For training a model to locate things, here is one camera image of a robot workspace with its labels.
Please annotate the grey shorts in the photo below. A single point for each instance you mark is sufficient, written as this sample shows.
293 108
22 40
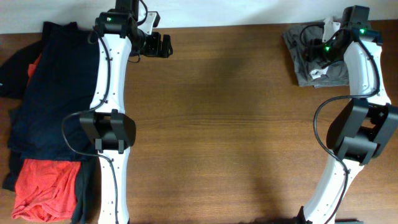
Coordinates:
311 67

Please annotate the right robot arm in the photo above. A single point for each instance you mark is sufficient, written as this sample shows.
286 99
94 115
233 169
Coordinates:
365 125

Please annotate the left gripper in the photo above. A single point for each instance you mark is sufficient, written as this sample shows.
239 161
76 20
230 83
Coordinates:
155 47

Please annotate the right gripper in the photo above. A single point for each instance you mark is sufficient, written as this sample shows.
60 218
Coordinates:
313 52

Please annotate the navy blue garment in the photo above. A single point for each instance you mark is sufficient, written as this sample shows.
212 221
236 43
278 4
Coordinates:
59 93

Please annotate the red mesh garment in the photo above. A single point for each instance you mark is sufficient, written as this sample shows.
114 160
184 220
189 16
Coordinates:
45 189

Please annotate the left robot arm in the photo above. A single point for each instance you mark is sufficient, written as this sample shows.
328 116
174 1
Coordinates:
124 31

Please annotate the black garment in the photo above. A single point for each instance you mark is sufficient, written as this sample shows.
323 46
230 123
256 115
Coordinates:
14 81

